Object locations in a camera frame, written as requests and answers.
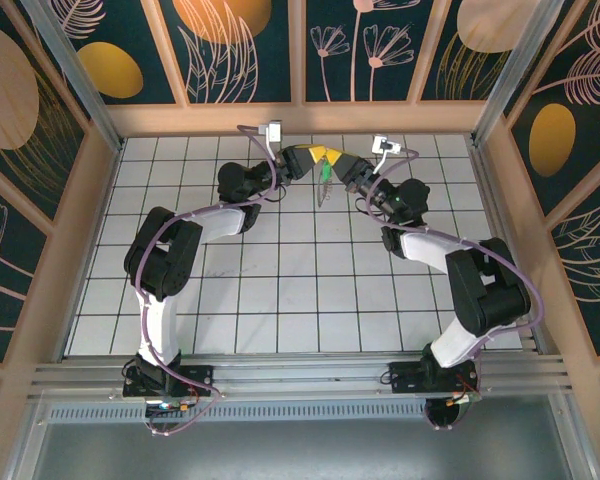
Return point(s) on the aluminium side rail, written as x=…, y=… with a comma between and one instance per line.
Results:
x=491, y=200

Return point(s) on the long aluminium base rail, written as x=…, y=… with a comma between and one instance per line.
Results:
x=300, y=375

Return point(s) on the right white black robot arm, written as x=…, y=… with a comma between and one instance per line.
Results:
x=485, y=290

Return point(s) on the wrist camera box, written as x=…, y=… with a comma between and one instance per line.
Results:
x=272, y=132
x=385, y=144

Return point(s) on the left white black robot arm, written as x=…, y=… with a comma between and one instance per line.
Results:
x=157, y=325

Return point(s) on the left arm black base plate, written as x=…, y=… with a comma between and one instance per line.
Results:
x=195, y=376

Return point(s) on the brushed metal shelf panel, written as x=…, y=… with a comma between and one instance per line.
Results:
x=300, y=450

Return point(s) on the green plastic key tag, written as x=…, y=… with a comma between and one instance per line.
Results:
x=325, y=170

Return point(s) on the aluminium frame post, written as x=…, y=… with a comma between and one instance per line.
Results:
x=514, y=75
x=82, y=85

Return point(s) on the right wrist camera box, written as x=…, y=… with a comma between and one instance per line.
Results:
x=385, y=144

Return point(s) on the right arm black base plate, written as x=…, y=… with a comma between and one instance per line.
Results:
x=405, y=376

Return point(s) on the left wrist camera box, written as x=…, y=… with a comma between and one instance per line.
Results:
x=272, y=132

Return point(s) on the clear plastic bag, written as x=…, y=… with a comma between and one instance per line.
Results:
x=323, y=192

